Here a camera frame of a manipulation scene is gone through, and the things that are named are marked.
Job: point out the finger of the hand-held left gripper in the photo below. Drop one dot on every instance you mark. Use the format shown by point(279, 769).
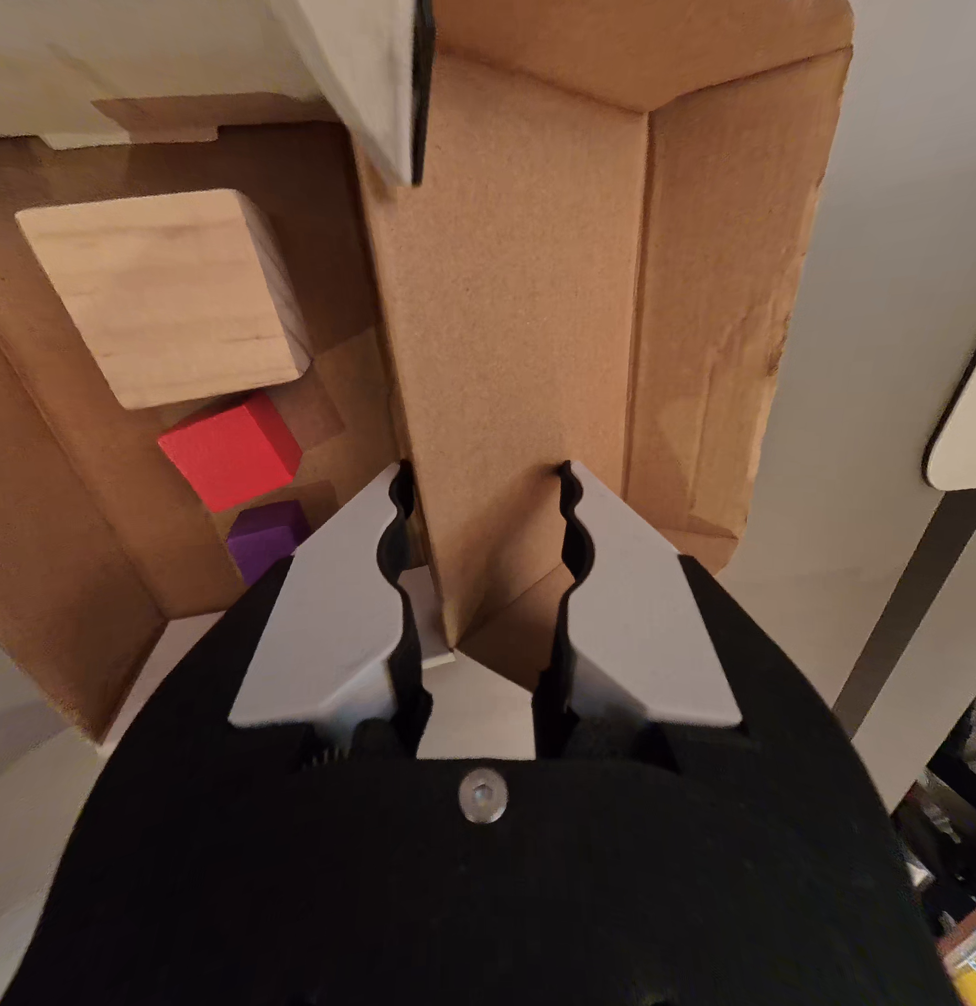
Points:
point(362, 63)

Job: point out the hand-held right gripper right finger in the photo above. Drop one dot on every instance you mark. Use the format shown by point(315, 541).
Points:
point(645, 629)

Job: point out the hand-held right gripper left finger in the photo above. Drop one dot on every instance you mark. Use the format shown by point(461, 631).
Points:
point(315, 629)

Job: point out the purple cube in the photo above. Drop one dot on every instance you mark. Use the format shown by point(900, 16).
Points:
point(264, 538)

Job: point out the red cube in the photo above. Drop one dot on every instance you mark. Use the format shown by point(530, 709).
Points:
point(228, 452)

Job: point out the white cardboard box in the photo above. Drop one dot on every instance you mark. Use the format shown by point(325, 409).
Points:
point(519, 275)

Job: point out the large plain wooden cube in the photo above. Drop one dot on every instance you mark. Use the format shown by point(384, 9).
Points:
point(166, 299)

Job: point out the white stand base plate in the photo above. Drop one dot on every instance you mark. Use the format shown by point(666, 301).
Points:
point(964, 424)

